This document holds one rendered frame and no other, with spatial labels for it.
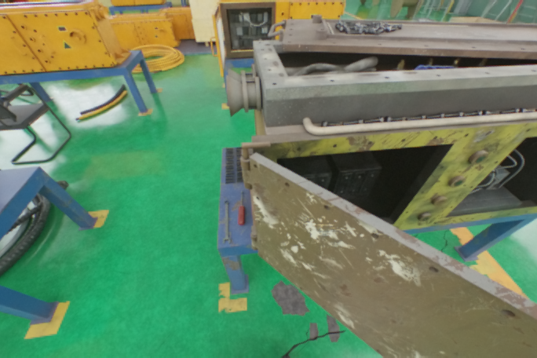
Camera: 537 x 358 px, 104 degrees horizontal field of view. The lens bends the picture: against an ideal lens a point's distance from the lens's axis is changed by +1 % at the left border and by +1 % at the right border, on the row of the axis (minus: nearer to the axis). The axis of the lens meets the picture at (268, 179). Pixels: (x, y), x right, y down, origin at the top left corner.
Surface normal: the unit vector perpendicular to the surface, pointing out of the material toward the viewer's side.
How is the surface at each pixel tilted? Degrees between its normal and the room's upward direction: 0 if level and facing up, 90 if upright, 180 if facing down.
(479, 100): 90
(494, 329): 90
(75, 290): 0
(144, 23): 90
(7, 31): 90
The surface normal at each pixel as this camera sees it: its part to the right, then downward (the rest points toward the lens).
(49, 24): 0.15, 0.71
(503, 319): -0.64, 0.55
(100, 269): -0.01, -0.70
